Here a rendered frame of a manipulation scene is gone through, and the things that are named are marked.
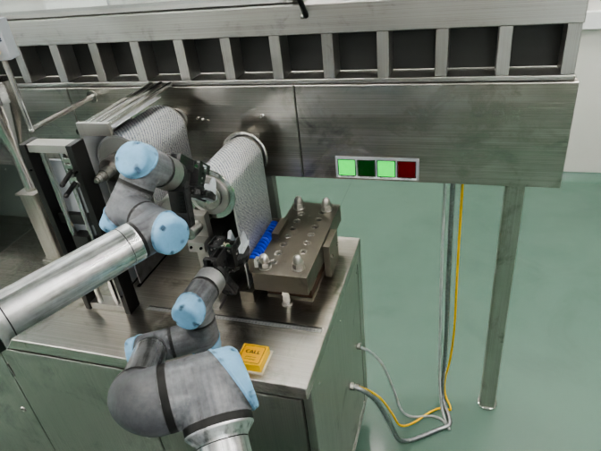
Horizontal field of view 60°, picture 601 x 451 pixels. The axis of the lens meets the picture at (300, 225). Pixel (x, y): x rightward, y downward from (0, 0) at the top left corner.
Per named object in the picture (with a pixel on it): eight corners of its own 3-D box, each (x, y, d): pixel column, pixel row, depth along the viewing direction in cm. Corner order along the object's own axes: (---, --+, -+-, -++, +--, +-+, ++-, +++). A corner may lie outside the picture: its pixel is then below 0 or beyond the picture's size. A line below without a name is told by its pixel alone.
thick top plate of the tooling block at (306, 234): (254, 289, 147) (251, 272, 144) (295, 216, 179) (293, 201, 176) (308, 295, 143) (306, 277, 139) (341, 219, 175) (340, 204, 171)
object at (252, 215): (243, 264, 149) (232, 208, 140) (271, 221, 168) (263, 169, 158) (245, 264, 149) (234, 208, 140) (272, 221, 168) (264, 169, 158)
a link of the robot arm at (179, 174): (173, 188, 110) (139, 186, 113) (183, 192, 115) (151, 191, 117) (177, 153, 111) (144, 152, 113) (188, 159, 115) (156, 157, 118)
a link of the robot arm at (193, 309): (173, 331, 122) (165, 303, 117) (194, 301, 130) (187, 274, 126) (203, 336, 119) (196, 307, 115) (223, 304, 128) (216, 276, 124)
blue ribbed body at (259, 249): (248, 266, 151) (246, 256, 149) (272, 226, 168) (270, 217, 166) (258, 267, 150) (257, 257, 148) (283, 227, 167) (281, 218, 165)
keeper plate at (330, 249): (325, 276, 159) (322, 246, 153) (333, 257, 167) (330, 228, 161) (333, 276, 158) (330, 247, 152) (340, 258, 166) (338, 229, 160)
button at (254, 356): (235, 369, 132) (233, 361, 131) (245, 349, 137) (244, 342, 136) (261, 373, 130) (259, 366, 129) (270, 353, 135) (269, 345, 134)
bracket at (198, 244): (203, 310, 153) (180, 221, 137) (212, 295, 158) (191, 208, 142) (218, 311, 152) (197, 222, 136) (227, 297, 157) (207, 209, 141)
